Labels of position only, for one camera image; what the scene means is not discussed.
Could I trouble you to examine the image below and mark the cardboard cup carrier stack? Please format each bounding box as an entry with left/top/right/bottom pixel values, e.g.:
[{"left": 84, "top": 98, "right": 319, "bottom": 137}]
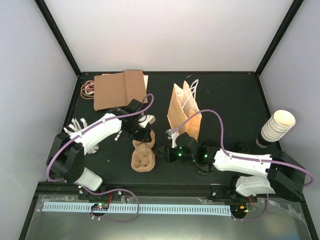
[{"left": 131, "top": 130, "right": 156, "bottom": 173}]

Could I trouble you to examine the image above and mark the yellow paper takeout bag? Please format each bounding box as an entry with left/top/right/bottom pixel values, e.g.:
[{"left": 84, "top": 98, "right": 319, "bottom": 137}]
[{"left": 167, "top": 79, "right": 202, "bottom": 140}]

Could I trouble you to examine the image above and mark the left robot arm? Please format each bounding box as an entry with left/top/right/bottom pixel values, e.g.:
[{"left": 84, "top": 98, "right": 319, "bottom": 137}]
[{"left": 45, "top": 99, "right": 156, "bottom": 200}]

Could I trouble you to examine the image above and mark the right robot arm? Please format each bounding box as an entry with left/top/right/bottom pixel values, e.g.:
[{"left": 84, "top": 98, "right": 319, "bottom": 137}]
[{"left": 154, "top": 133, "right": 306, "bottom": 202}]

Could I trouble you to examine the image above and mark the black cup lid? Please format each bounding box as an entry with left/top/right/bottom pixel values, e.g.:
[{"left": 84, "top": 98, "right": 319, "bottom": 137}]
[
  {"left": 195, "top": 160, "right": 215, "bottom": 176},
  {"left": 235, "top": 142, "right": 252, "bottom": 154}
]

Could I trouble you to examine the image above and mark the brown flat paper bag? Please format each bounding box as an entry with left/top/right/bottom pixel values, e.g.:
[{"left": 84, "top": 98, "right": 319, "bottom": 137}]
[{"left": 80, "top": 70, "right": 149, "bottom": 111}]

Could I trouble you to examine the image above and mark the cup of wrapped straws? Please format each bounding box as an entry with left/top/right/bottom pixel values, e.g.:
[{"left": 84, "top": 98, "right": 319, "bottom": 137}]
[{"left": 63, "top": 118, "right": 99, "bottom": 155}]

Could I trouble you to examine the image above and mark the stack of paper cups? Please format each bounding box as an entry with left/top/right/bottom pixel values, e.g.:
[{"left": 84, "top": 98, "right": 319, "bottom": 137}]
[{"left": 255, "top": 110, "right": 296, "bottom": 149}]

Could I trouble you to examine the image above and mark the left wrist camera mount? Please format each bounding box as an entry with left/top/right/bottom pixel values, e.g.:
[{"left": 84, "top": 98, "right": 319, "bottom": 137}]
[{"left": 138, "top": 114, "right": 156, "bottom": 129}]

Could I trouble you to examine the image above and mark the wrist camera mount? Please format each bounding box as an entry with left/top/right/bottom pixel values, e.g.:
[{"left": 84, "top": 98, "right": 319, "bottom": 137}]
[
  {"left": 138, "top": 114, "right": 156, "bottom": 129},
  {"left": 166, "top": 128, "right": 186, "bottom": 149}
]

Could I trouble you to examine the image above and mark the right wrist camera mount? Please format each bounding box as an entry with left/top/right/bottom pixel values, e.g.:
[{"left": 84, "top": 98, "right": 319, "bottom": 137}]
[{"left": 166, "top": 128, "right": 186, "bottom": 149}]

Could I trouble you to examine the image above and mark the white slotted cable duct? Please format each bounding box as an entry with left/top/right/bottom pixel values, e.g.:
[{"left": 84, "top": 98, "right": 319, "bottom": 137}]
[{"left": 42, "top": 202, "right": 232, "bottom": 217}]

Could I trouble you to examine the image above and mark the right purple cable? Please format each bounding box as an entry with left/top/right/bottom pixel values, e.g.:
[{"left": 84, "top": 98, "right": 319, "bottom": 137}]
[{"left": 172, "top": 109, "right": 315, "bottom": 187}]

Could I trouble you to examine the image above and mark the purple cable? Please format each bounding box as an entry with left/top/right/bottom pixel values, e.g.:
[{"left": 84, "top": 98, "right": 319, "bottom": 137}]
[
  {"left": 172, "top": 109, "right": 315, "bottom": 187},
  {"left": 46, "top": 93, "right": 155, "bottom": 182}
]

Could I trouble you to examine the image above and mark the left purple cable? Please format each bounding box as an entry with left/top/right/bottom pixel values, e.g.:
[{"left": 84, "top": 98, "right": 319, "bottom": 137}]
[{"left": 46, "top": 93, "right": 155, "bottom": 182}]

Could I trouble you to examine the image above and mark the black frame post left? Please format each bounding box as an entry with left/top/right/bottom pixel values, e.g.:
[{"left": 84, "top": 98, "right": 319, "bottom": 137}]
[{"left": 34, "top": 0, "right": 82, "bottom": 77}]

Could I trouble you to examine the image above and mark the black frame post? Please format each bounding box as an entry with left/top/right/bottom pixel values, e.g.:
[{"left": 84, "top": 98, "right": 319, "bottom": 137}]
[
  {"left": 255, "top": 0, "right": 304, "bottom": 77},
  {"left": 34, "top": 0, "right": 82, "bottom": 77}
]

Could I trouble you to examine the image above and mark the black frame post right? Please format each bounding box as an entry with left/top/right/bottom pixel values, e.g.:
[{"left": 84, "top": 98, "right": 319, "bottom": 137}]
[{"left": 255, "top": 0, "right": 304, "bottom": 77}]

